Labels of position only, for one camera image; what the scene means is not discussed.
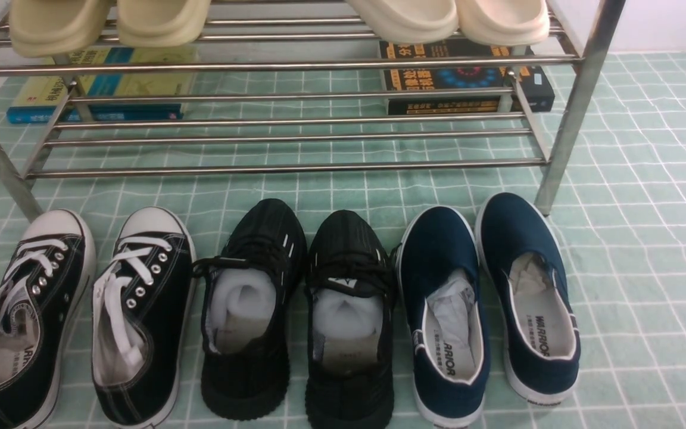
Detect black knit sneaker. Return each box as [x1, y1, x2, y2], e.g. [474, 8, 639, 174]
[305, 210, 398, 428]
[194, 198, 307, 421]

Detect right cream slipper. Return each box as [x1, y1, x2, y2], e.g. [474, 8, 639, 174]
[455, 1, 550, 46]

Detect left cream slipper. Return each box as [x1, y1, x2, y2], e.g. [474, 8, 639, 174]
[347, 1, 459, 45]

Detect navy slip-on shoe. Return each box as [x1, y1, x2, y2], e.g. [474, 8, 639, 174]
[475, 192, 582, 407]
[392, 206, 491, 428]

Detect yellow and blue book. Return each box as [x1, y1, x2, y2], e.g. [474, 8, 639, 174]
[7, 46, 199, 124]

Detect left navy slip-on shoe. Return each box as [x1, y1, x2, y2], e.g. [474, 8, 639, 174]
[392, 206, 491, 428]

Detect black canvas sneaker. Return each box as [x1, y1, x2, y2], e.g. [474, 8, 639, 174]
[92, 207, 196, 428]
[0, 209, 96, 428]

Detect right navy slip-on shoe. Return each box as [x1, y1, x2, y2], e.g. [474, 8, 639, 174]
[475, 192, 582, 407]

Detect yellow slipper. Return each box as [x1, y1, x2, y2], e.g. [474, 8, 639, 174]
[8, 1, 113, 58]
[117, 0, 211, 47]

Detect left yellow slipper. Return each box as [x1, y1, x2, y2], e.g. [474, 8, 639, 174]
[8, 1, 113, 58]

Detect cream slipper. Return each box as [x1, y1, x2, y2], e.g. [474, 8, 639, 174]
[347, 1, 459, 45]
[455, 1, 550, 46]

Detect right yellow slipper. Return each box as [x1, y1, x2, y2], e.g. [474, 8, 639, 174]
[117, 0, 211, 47]

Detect black book with orange text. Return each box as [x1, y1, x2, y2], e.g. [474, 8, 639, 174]
[379, 39, 556, 115]

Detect steel shoe rack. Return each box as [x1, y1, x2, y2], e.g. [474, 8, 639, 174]
[0, 1, 625, 220]

